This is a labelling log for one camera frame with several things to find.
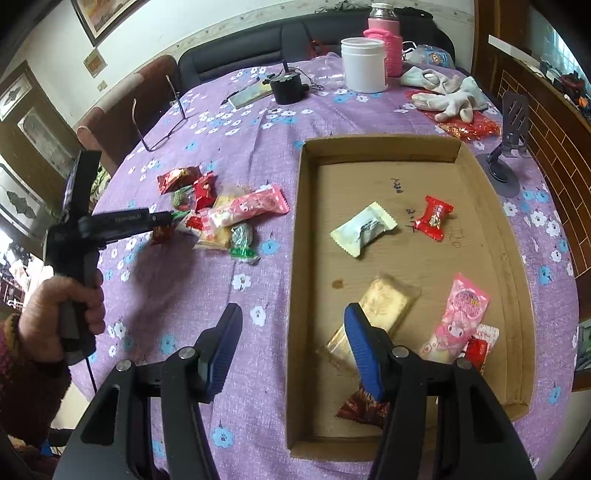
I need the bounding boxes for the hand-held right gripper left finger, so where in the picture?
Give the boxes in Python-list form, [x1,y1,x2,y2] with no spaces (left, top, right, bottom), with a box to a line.
[53,302,244,480]

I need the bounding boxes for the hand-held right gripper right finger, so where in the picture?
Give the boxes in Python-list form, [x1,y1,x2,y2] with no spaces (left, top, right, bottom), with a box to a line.
[344,302,539,480]

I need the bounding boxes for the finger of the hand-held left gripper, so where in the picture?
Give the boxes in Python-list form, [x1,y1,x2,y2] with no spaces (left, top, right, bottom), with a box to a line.
[99,209,178,241]

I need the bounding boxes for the green-ended clear candy packet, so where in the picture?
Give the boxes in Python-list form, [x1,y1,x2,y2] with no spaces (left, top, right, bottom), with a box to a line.
[228,222,262,266]
[170,185,197,212]

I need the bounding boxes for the gold biscuit packet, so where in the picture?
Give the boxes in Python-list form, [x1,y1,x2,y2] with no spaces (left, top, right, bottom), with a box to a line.
[318,272,422,370]

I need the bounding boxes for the red and white snack packet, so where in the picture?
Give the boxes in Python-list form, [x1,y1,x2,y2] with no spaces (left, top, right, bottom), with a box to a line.
[462,323,500,374]
[178,209,218,234]

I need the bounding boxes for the clear yellow cake packet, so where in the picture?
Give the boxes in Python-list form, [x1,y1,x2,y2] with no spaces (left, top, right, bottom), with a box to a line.
[194,194,234,252]

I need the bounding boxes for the pink cartoon snack packet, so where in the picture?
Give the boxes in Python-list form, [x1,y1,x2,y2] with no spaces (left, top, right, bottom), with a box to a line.
[419,273,491,365]

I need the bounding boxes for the shallow cardboard box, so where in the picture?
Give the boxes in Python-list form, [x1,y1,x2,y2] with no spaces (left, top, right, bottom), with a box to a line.
[284,134,532,463]

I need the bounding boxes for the cream white snack packet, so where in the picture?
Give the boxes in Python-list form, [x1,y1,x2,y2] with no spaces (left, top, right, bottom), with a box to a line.
[330,202,399,258]

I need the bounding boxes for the small red candy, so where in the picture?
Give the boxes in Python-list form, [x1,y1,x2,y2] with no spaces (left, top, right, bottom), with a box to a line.
[412,195,455,242]

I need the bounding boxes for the person's left forearm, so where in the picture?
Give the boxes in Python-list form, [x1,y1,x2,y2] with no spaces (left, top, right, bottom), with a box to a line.
[0,314,72,462]

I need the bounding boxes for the person's left hand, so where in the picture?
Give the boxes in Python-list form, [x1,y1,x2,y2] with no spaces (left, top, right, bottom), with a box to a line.
[17,268,107,365]

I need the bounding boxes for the green patterned cloth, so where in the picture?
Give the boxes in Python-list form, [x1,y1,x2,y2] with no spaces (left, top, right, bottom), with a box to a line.
[90,164,112,204]

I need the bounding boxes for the thin-framed eyeglasses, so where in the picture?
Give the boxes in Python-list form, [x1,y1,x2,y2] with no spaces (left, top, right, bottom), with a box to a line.
[131,74,191,153]

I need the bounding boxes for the dark wooden door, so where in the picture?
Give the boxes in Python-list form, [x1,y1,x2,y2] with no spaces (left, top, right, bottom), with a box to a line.
[0,60,86,241]

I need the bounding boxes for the brown armchair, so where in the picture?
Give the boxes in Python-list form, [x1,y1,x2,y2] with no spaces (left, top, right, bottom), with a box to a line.
[76,54,185,178]

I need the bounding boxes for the purple floral tablecloth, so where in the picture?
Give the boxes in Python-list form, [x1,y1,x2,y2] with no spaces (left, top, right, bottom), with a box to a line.
[76,58,580,480]

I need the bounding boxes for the smartphone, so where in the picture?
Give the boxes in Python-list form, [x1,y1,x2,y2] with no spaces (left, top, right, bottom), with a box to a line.
[226,83,274,110]

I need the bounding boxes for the black round device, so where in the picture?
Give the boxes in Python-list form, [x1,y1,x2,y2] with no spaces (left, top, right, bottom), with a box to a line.
[269,60,303,106]

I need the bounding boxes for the black leather sofa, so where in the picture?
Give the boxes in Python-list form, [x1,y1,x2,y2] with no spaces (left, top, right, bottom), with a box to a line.
[178,7,458,86]

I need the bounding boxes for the red foil paper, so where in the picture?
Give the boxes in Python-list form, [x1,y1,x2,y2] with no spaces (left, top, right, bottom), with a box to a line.
[405,90,503,139]

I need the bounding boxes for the white cotton glove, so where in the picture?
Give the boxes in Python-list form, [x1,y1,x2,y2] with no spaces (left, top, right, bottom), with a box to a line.
[410,76,489,124]
[399,65,462,90]

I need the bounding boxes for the white plastic jar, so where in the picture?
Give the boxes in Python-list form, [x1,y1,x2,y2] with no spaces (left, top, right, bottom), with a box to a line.
[340,37,389,94]

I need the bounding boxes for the dark grey phone stand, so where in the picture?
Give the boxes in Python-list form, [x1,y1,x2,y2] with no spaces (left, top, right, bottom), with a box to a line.
[475,90,532,197]

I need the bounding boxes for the wooden panelled cabinet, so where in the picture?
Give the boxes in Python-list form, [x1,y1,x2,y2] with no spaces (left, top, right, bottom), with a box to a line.
[475,0,591,278]

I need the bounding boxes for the pink sleeved bottle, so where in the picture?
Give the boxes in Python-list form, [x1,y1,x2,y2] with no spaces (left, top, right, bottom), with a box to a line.
[363,2,404,78]

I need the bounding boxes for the blue printed plastic bag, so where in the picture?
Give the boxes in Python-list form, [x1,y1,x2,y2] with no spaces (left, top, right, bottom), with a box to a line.
[406,44,455,68]

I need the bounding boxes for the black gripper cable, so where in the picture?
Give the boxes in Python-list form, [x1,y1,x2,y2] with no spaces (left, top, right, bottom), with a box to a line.
[83,357,99,398]

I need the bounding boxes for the small wall plaque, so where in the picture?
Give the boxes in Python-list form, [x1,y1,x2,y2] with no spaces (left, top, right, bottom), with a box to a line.
[83,48,108,77]

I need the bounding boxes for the framed wall picture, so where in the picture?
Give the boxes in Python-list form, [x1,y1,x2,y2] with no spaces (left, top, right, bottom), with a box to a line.
[71,0,153,47]

